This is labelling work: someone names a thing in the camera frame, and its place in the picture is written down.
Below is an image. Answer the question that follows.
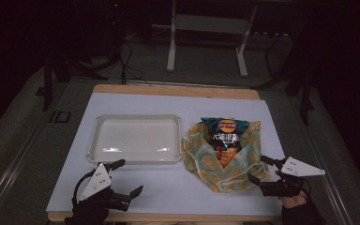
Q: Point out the person's left hand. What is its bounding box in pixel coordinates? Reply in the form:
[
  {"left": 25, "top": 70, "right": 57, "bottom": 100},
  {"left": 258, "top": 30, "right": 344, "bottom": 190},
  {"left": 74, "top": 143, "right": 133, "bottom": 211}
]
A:
[{"left": 64, "top": 202, "right": 110, "bottom": 225}]

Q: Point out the white plastic tray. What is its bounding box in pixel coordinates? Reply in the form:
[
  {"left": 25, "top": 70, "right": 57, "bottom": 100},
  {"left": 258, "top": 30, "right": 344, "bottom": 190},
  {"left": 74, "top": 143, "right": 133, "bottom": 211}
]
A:
[{"left": 86, "top": 113, "right": 184, "bottom": 166}]

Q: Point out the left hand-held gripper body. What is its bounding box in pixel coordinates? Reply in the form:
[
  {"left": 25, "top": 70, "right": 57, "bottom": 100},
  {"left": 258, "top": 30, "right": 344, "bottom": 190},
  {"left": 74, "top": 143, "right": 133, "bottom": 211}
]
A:
[{"left": 71, "top": 162, "right": 133, "bottom": 213}]

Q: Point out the wooden table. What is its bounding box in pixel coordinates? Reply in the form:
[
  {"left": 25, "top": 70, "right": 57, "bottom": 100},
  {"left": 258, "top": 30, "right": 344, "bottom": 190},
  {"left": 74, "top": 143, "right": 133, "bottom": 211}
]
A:
[{"left": 46, "top": 82, "right": 285, "bottom": 224}]

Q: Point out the dark blue potato chip bag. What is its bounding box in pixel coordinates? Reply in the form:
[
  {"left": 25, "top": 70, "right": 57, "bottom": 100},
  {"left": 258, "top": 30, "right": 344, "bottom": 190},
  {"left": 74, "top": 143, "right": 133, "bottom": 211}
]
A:
[{"left": 201, "top": 116, "right": 250, "bottom": 170}]

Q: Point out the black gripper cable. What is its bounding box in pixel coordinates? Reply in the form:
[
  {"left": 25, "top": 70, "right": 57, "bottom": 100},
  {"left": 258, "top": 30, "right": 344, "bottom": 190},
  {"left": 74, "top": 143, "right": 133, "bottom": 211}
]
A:
[{"left": 71, "top": 170, "right": 97, "bottom": 204}]

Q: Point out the person's right hand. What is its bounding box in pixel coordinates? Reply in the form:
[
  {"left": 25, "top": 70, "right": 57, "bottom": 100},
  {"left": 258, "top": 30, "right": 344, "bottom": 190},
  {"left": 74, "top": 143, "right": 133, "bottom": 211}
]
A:
[{"left": 274, "top": 170, "right": 309, "bottom": 210}]

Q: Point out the black floor cable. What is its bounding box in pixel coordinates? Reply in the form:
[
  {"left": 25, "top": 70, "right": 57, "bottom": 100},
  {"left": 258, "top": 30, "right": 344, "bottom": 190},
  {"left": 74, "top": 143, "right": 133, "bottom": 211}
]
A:
[{"left": 117, "top": 38, "right": 154, "bottom": 86}]

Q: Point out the yellow green patterned cloth bag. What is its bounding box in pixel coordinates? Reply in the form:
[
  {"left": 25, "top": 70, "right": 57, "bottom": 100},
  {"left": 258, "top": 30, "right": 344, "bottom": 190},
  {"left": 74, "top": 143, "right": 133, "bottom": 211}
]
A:
[{"left": 181, "top": 120, "right": 271, "bottom": 194}]

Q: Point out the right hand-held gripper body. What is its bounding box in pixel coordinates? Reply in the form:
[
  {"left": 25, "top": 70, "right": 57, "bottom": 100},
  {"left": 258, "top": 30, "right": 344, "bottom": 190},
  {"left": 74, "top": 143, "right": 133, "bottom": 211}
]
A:
[{"left": 258, "top": 156, "right": 327, "bottom": 199}]

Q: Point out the white metal stand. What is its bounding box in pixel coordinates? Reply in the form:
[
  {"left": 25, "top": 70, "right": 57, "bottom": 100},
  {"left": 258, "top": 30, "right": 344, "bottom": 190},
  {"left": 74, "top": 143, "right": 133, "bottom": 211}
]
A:
[{"left": 166, "top": 0, "right": 259, "bottom": 79}]

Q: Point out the white table mat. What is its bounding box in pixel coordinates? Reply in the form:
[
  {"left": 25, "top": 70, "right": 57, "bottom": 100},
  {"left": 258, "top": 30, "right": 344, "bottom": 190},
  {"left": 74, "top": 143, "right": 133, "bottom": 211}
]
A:
[{"left": 45, "top": 92, "right": 288, "bottom": 218}]

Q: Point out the black metal stand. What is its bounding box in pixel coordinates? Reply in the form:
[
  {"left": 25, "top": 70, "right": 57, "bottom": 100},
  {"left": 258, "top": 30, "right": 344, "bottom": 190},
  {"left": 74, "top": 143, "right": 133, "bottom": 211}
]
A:
[
  {"left": 252, "top": 29, "right": 317, "bottom": 127},
  {"left": 33, "top": 51, "right": 109, "bottom": 113}
]

